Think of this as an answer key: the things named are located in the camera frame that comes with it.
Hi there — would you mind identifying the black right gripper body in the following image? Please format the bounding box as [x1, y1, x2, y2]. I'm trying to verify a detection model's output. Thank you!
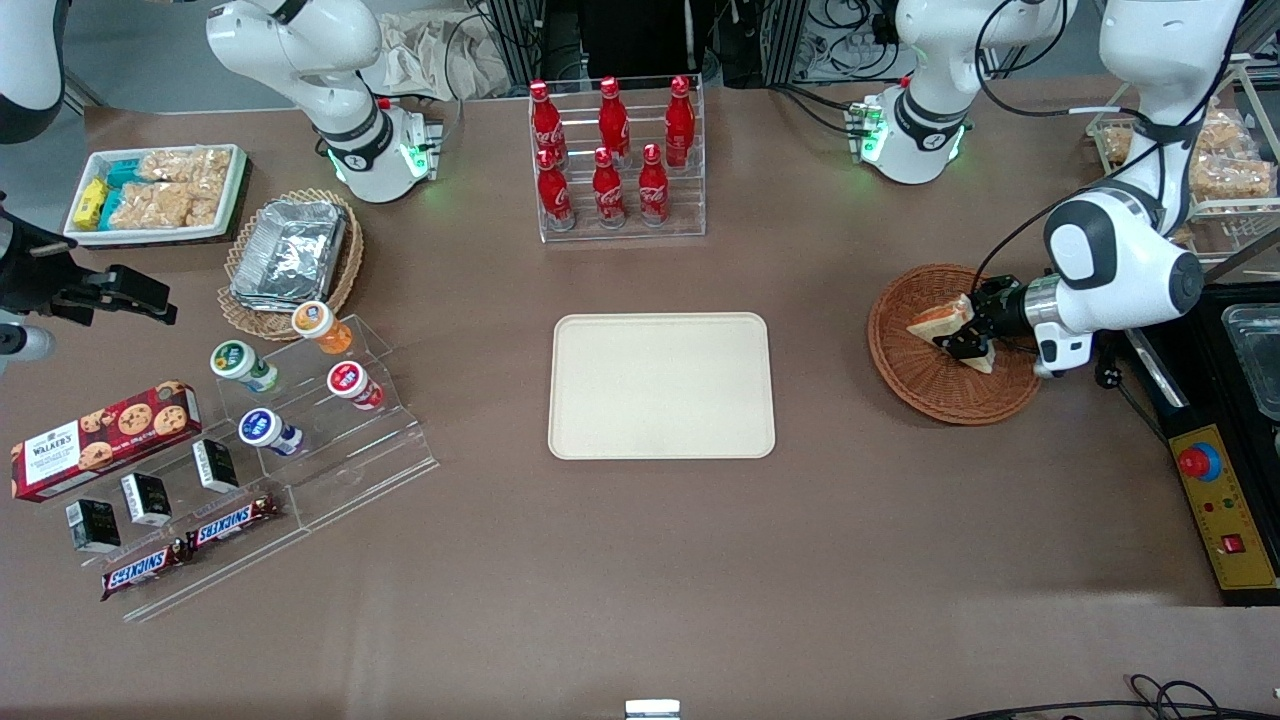
[0, 236, 101, 326]

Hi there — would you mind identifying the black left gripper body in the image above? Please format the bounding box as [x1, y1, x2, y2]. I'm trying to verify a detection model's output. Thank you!
[980, 278, 1029, 343]

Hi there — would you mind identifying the triangular sandwich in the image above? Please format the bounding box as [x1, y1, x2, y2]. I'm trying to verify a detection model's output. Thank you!
[905, 293, 999, 375]

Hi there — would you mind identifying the brown wicker basket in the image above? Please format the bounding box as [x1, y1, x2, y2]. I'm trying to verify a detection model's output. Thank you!
[867, 263, 1044, 426]

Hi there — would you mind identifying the white rectangular snack tray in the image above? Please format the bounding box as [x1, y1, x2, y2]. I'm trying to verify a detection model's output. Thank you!
[63, 144, 251, 248]

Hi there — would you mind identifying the light wicker basket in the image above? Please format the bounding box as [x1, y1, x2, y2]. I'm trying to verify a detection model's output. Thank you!
[217, 188, 365, 343]

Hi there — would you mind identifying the beige plastic tray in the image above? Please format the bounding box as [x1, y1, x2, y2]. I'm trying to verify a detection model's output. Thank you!
[548, 312, 777, 461]

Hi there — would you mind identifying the green yogurt cup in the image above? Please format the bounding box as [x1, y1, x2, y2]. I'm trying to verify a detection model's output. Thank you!
[209, 340, 280, 393]

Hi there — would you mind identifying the red Walkers cookie box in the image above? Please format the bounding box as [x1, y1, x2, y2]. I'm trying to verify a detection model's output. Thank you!
[10, 380, 203, 503]

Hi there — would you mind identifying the aluminium foil container stack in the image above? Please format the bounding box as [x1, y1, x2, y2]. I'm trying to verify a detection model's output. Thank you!
[230, 199, 348, 311]

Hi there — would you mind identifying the orange yogurt cup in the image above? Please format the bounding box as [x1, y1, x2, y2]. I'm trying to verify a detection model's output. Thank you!
[291, 301, 354, 355]

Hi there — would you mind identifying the blue yogurt cup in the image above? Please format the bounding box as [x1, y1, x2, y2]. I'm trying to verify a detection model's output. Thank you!
[237, 408, 304, 457]

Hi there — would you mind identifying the small black carton box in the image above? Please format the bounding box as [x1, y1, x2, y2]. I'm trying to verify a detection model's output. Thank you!
[120, 472, 173, 528]
[193, 438, 241, 494]
[65, 498, 123, 555]

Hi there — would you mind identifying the black electric appliance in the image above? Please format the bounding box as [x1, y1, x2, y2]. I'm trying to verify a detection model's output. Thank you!
[1122, 283, 1280, 471]

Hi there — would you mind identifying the red yogurt cup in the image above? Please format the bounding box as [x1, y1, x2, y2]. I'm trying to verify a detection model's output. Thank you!
[327, 361, 385, 411]

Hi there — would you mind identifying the Snickers chocolate bar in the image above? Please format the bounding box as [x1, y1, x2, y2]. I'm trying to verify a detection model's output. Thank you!
[186, 494, 283, 553]
[100, 540, 193, 602]

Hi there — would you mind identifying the steel food container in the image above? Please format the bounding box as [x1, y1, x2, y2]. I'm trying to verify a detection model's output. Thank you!
[1222, 303, 1280, 423]

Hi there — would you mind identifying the clear acrylic stepped display stand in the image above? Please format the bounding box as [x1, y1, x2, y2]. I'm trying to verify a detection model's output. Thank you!
[35, 315, 439, 623]

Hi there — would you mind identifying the clear acrylic bottle rack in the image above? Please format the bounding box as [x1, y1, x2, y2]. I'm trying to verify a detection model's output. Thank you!
[527, 74, 707, 244]

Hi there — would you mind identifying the red cola bottle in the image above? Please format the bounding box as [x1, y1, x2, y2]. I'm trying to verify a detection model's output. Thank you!
[637, 143, 671, 227]
[528, 80, 567, 169]
[664, 75, 696, 169]
[536, 148, 575, 233]
[591, 147, 627, 229]
[597, 76, 631, 161]

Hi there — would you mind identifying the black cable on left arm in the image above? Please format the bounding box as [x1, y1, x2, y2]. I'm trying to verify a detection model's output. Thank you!
[975, 0, 1241, 293]

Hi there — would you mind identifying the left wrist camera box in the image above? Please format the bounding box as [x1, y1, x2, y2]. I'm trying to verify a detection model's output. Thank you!
[1034, 333, 1094, 380]

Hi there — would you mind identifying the black power cable with plug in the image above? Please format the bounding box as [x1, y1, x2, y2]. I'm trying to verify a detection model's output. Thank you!
[1093, 335, 1171, 441]

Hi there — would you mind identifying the white wire shelf rack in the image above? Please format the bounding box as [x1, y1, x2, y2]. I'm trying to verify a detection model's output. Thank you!
[1087, 55, 1280, 266]

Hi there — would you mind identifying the black cable bundle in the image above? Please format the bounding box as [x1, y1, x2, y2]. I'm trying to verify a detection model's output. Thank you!
[805, 0, 901, 83]

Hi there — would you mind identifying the black floor cable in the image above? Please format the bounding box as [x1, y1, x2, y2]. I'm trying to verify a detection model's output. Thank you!
[945, 675, 1280, 720]

